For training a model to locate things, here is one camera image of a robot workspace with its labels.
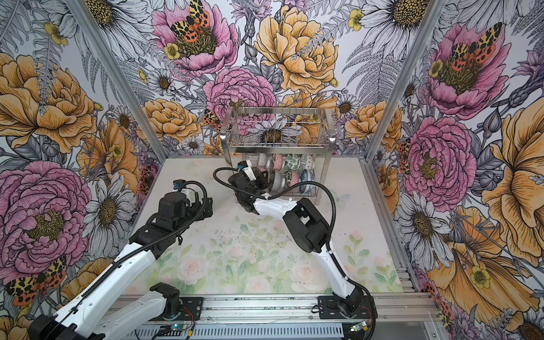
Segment green leaf pattern bowl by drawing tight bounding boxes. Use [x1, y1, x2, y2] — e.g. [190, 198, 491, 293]
[284, 154, 301, 171]

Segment blue floral bowl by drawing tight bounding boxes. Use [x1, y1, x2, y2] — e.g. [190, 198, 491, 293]
[299, 169, 315, 194]

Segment dark blue-grey bowl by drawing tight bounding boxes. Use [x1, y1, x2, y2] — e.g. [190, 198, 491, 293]
[257, 153, 269, 170]

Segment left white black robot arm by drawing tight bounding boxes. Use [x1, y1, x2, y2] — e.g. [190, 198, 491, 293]
[28, 180, 213, 339]

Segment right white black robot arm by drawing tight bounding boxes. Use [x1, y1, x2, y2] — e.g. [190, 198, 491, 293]
[213, 161, 370, 318]

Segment steel two-tier dish rack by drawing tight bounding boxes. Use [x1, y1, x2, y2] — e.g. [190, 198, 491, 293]
[220, 107, 337, 203]

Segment left green circuit board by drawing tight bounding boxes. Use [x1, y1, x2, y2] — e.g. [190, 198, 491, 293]
[156, 324, 196, 339]

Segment green circuit board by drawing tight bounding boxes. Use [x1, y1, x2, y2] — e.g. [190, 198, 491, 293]
[156, 324, 196, 339]
[343, 321, 369, 334]

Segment right green circuit board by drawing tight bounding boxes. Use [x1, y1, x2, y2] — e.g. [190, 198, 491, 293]
[343, 321, 369, 334]

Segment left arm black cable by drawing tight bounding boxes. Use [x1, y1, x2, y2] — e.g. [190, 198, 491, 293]
[54, 180, 209, 324]

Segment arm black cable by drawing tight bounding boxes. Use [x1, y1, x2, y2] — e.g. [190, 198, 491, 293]
[212, 166, 377, 340]
[54, 180, 209, 324]

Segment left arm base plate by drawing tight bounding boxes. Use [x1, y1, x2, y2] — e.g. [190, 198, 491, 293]
[151, 297, 204, 322]

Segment aluminium front rail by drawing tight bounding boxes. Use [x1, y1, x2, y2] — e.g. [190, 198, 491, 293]
[76, 294, 434, 324]

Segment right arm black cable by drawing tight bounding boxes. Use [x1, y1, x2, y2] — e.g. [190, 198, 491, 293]
[212, 166, 377, 340]

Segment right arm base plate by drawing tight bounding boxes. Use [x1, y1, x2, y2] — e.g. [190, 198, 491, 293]
[317, 296, 376, 320]

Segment white vented cable duct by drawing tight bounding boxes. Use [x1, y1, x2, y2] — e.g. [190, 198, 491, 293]
[125, 322, 344, 339]

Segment left aluminium frame post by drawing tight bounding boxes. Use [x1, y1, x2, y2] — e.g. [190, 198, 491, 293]
[67, 1, 168, 163]

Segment aluminium frame post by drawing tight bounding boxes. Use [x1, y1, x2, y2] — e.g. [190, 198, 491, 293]
[364, 0, 446, 163]
[67, 1, 168, 163]

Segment right aluminium frame post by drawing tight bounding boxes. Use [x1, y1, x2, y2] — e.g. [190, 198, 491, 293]
[364, 0, 446, 163]

